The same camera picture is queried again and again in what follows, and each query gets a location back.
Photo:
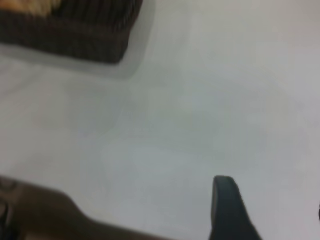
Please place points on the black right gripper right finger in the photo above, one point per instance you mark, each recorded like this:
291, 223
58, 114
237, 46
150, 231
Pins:
227, 212

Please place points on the orange striped bread roll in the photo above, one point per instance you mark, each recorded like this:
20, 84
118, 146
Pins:
30, 6

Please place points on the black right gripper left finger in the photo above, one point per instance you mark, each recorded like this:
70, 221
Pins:
45, 215

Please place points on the dark brown wicker basket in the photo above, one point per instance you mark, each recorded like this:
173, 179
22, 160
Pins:
65, 37

